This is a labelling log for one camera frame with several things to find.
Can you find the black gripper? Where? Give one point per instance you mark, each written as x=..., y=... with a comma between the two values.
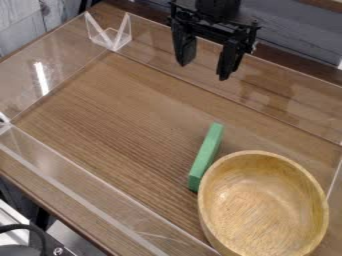
x=217, y=20

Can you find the green rectangular block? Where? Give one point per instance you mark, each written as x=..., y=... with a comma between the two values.
x=205, y=156

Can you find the brown wooden bowl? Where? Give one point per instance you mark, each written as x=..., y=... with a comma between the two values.
x=262, y=206

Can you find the clear acrylic enclosure wall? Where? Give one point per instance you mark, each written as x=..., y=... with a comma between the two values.
x=106, y=118

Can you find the black metal bracket with screw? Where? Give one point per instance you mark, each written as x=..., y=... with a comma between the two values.
x=56, y=248

